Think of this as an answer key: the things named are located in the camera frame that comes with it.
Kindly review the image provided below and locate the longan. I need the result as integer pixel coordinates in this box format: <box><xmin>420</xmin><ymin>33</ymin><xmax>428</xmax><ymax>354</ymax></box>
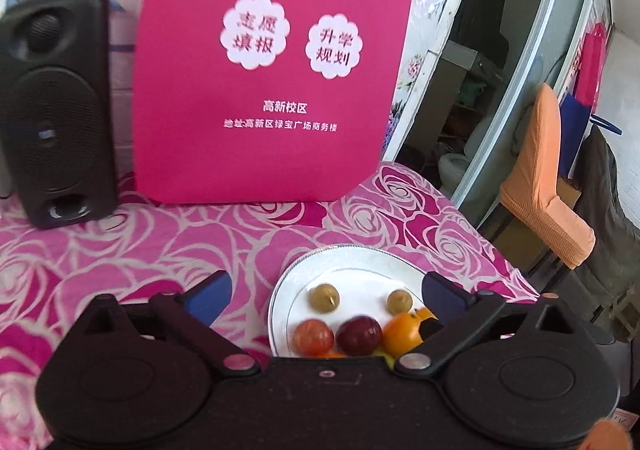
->
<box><xmin>308</xmin><ymin>283</ymin><xmax>341</xmax><ymax>314</ymax></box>
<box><xmin>386</xmin><ymin>289</ymin><xmax>413</xmax><ymax>316</ymax></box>

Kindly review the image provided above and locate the orange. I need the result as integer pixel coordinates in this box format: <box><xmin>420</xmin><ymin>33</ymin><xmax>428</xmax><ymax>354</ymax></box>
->
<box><xmin>381</xmin><ymin>308</ymin><xmax>437</xmax><ymax>359</ymax></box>

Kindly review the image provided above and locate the dark red plum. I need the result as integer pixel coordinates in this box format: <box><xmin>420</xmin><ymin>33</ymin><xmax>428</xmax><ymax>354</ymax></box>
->
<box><xmin>335</xmin><ymin>315</ymin><xmax>382</xmax><ymax>357</ymax></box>

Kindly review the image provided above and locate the red small plum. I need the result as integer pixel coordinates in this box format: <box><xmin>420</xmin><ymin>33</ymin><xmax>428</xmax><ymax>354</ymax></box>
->
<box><xmin>293</xmin><ymin>319</ymin><xmax>334</xmax><ymax>357</ymax></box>

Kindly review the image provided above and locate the green apple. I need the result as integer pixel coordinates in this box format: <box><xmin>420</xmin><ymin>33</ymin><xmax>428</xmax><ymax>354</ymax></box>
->
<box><xmin>372</xmin><ymin>347</ymin><xmax>396</xmax><ymax>369</ymax></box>

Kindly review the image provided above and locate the large mandarin with stem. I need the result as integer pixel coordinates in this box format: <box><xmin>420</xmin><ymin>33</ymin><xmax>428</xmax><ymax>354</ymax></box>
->
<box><xmin>316</xmin><ymin>352</ymin><xmax>346</xmax><ymax>359</ymax></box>

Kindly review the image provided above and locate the pink rose tablecloth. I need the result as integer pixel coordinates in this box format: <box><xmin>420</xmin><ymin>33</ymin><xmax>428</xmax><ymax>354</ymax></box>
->
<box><xmin>1</xmin><ymin>163</ymin><xmax>537</xmax><ymax>449</ymax></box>

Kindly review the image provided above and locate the white oval plate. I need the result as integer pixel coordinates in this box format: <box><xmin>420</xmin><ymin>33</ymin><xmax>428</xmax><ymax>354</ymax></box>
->
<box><xmin>268</xmin><ymin>244</ymin><xmax>426</xmax><ymax>357</ymax></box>

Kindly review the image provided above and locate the orange covered chair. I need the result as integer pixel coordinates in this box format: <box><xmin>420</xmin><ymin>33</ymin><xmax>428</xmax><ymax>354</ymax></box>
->
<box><xmin>499</xmin><ymin>83</ymin><xmax>596</xmax><ymax>269</ymax></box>

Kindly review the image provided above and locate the dark jacket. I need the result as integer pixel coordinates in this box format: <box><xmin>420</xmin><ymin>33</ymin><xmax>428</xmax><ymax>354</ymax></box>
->
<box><xmin>547</xmin><ymin>126</ymin><xmax>639</xmax><ymax>322</ymax></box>

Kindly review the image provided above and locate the black speaker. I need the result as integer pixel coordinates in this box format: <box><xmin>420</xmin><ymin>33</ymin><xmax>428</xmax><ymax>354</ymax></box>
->
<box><xmin>1</xmin><ymin>0</ymin><xmax>118</xmax><ymax>229</ymax></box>

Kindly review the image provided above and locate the pink tote bag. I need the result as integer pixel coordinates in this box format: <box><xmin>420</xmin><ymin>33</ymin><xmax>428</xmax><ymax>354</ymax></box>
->
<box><xmin>132</xmin><ymin>0</ymin><xmax>411</xmax><ymax>204</ymax></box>

